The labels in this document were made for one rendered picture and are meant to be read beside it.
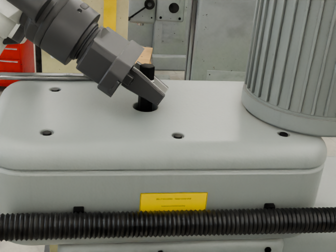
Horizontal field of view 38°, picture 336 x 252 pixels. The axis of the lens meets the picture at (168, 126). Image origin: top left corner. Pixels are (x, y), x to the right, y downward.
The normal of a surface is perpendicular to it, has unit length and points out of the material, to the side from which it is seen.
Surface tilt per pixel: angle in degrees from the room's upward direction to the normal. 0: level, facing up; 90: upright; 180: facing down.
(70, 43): 86
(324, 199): 0
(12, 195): 90
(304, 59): 90
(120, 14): 90
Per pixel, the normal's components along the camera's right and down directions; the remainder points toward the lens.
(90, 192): 0.13, 0.45
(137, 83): -0.16, 0.43
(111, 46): 0.56, -0.70
